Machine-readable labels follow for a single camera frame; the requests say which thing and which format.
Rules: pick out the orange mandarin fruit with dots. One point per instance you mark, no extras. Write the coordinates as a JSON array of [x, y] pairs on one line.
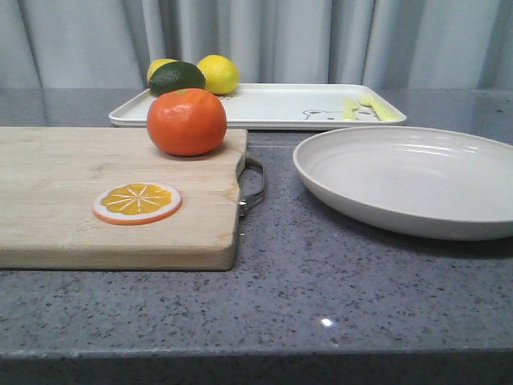
[[187, 122]]

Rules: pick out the white round plate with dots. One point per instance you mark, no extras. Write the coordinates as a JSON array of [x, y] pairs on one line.
[[422, 182]]

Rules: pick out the white rectangular tray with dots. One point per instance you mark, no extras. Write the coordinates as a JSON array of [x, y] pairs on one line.
[[299, 107]]

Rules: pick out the orange slice toy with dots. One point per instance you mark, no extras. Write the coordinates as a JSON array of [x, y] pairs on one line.
[[137, 203]]

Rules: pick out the right yellow lemon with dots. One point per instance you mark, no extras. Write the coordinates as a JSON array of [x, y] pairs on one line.
[[221, 74]]

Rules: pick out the yellow lemon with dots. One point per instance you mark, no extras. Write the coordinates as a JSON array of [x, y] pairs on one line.
[[156, 64], [221, 74]]

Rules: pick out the yellow plastic knife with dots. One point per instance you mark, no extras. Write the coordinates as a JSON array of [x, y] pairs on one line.
[[349, 111]]

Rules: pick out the dark green lime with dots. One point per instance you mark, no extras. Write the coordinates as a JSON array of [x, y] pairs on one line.
[[174, 76]]

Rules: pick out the yellow plastic fork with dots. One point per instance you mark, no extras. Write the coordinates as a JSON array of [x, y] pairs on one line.
[[380, 109]]

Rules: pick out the left yellow lemon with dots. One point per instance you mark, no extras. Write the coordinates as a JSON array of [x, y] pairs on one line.
[[156, 64]]

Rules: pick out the wooden cutting board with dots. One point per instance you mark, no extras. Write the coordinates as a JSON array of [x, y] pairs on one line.
[[50, 177]]

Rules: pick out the grey curtain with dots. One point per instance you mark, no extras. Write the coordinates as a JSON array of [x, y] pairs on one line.
[[383, 44]]

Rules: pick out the metal cutting board handle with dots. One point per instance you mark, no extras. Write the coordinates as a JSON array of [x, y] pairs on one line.
[[249, 200]]

